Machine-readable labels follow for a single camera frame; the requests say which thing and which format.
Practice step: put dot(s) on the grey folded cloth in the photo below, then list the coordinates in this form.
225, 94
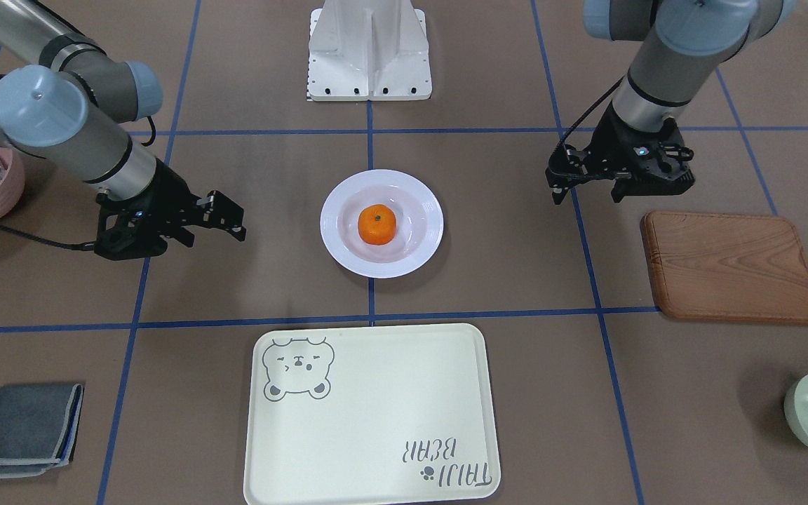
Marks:
39, 424

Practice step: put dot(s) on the orange fruit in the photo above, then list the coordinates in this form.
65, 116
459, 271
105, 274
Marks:
377, 224

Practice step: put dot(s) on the cream bear tray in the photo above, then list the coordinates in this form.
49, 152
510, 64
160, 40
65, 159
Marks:
371, 415

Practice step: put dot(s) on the brown wooden tray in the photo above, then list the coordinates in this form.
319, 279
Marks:
724, 267

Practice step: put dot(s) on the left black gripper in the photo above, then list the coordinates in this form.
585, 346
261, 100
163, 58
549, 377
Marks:
612, 132

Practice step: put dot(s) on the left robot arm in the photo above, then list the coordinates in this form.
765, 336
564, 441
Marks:
681, 44

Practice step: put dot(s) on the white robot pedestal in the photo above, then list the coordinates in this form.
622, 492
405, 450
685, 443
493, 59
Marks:
368, 50

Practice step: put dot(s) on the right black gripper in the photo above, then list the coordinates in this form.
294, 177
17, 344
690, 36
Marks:
167, 189

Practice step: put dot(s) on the white round plate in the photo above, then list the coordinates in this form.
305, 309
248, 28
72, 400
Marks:
419, 223

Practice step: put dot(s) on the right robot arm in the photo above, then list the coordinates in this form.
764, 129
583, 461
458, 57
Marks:
68, 105

